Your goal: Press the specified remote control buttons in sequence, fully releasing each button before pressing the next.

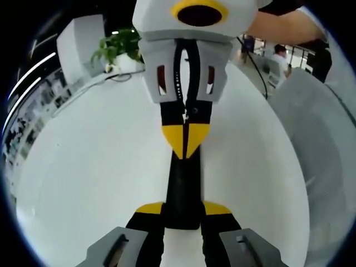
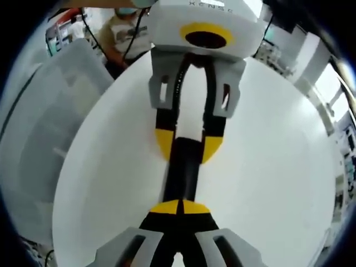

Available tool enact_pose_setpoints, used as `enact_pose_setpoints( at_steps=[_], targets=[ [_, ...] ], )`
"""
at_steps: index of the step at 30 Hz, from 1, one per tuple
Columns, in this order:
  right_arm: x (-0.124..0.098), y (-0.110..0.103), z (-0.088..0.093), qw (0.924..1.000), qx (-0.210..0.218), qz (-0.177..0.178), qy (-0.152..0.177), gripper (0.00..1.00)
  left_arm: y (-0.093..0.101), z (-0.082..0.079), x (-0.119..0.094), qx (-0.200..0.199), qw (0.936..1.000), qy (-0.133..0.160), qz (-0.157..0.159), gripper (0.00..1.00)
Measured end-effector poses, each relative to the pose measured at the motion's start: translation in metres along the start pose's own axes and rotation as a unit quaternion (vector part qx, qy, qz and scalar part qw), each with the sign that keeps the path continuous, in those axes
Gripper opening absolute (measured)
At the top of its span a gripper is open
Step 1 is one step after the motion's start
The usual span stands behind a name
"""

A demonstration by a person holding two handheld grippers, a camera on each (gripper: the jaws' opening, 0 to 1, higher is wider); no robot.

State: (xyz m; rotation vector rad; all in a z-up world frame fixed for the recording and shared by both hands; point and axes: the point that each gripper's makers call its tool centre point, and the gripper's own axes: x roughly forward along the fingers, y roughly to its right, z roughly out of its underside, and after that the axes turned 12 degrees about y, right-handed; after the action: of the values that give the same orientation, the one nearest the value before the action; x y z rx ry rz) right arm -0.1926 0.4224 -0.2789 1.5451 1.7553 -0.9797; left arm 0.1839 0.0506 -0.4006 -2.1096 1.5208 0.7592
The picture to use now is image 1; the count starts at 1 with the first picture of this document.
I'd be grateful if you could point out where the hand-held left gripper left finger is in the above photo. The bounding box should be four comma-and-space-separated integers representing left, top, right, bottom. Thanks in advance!
75, 202, 166, 267

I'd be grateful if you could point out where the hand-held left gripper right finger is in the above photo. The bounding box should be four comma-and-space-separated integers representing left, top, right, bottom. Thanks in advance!
200, 200, 290, 267

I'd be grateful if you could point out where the black remote control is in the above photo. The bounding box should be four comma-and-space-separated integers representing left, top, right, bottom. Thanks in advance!
164, 147, 205, 230

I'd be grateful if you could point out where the green potted plant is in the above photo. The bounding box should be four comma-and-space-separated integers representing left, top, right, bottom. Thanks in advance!
91, 27, 146, 73

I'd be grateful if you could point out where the white square pillar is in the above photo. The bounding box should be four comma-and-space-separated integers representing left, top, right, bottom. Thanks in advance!
56, 15, 105, 79

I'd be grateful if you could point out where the grey mesh chair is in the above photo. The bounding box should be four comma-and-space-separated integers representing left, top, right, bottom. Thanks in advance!
268, 68, 356, 259

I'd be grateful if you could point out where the black object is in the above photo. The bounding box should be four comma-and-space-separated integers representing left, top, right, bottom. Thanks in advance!
305, 38, 333, 83

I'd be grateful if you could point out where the white cabinet row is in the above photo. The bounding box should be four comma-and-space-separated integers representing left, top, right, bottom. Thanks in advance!
4, 69, 84, 165

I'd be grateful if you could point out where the grey cable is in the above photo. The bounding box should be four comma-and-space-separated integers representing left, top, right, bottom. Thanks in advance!
91, 71, 145, 87

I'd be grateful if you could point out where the black cable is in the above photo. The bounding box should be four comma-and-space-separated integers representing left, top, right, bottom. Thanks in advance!
236, 36, 269, 100

